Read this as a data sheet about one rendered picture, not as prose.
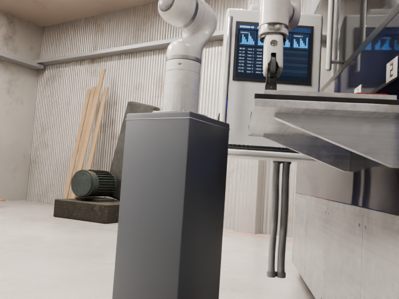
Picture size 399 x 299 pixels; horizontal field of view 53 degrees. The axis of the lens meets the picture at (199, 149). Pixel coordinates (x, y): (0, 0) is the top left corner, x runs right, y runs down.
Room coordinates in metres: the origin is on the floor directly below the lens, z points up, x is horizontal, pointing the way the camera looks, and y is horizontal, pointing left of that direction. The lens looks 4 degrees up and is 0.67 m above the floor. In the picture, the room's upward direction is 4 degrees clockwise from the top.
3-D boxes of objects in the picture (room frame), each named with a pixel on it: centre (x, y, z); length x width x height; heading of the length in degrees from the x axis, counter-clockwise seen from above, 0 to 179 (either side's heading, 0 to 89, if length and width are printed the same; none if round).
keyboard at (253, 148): (1.86, -0.32, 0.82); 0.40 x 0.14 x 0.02; 90
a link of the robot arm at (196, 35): (1.35, 0.05, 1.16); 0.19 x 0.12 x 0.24; 142
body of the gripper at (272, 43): (1.12, -0.19, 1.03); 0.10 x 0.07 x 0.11; 174
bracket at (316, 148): (1.59, -0.42, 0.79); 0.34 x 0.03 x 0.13; 84
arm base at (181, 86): (1.32, 0.07, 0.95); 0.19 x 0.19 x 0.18
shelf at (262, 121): (1.34, -0.41, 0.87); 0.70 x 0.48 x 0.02; 174
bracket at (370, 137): (1.09, -0.37, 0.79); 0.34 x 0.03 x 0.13; 84
